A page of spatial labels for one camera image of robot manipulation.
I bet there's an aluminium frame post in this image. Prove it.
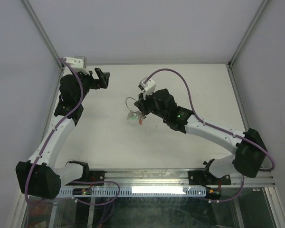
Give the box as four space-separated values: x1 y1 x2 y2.
228 0 271 68
20 0 63 69

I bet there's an aluminium mounting rail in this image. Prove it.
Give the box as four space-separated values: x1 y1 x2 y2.
21 169 276 190

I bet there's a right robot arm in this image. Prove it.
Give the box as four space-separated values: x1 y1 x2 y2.
134 89 266 188

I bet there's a keyring with tagged keys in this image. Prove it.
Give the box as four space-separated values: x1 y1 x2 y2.
125 97 146 125

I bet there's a right aluminium frame post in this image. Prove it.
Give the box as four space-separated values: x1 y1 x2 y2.
228 0 271 68

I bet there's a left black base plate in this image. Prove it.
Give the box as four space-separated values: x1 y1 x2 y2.
67 170 106 186

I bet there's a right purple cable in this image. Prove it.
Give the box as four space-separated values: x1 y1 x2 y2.
142 68 276 204

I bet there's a left aluminium frame post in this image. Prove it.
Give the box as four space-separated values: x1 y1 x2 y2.
20 0 63 69

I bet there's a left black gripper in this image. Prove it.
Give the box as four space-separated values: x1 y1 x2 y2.
70 66 109 103

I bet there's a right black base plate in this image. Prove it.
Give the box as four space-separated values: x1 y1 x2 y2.
188 170 231 187

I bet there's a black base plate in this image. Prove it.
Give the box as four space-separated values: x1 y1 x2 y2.
188 170 231 187
67 170 106 186

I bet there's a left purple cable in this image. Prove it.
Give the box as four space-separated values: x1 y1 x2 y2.
23 57 121 205

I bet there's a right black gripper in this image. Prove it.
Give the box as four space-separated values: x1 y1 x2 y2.
134 89 168 121

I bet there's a white slotted cable duct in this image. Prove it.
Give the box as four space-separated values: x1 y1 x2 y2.
57 186 206 198

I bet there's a purple cable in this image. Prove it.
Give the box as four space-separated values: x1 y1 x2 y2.
23 57 121 205
142 68 276 204

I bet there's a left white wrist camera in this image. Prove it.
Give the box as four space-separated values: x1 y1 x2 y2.
63 56 90 75

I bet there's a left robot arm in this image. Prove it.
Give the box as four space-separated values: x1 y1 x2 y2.
16 68 111 200

